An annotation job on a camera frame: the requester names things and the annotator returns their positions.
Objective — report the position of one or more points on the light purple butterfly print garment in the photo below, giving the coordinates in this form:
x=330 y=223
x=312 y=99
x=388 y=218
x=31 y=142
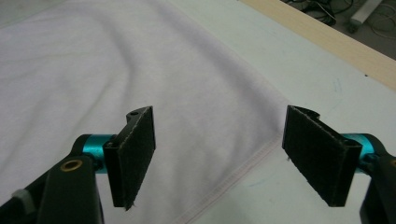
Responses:
x=93 y=77

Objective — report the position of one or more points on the white foam mat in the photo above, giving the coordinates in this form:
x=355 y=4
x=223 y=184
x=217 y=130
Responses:
x=295 y=62

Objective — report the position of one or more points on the white desk leg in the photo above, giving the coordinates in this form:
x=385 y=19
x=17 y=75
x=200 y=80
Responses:
x=365 y=13

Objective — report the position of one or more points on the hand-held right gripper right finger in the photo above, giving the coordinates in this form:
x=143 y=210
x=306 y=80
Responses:
x=320 y=155

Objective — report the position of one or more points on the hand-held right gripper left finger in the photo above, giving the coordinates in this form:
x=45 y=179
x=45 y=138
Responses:
x=130 y=158

